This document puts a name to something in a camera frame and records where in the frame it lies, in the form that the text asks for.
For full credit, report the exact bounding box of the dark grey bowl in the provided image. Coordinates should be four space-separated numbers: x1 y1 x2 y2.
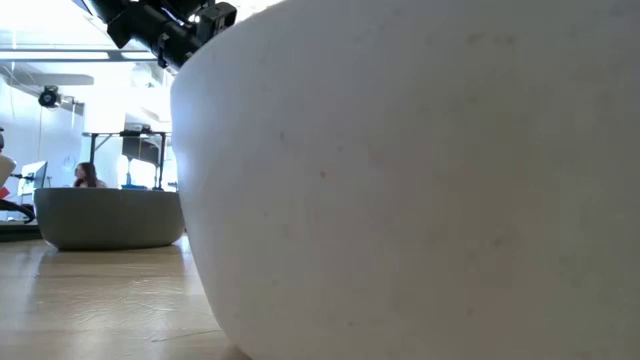
33 187 186 251

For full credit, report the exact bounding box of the white bowl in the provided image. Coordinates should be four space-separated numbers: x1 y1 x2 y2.
169 0 640 360

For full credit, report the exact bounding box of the black framed workstation table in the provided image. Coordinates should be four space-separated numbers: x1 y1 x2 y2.
82 129 170 191

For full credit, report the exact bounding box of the person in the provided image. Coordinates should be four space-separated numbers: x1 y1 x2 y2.
73 161 109 190

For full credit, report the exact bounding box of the computer monitor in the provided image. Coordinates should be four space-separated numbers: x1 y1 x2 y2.
18 160 49 197

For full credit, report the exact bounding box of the white and red chair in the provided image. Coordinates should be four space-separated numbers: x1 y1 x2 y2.
0 127 17 201

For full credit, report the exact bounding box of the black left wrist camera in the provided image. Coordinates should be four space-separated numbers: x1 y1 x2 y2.
197 2 238 44

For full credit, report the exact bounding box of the black ceiling camera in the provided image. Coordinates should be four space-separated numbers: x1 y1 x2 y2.
37 85 62 109

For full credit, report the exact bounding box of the black aluminium table frame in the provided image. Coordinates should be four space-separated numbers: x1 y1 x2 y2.
0 222 44 243

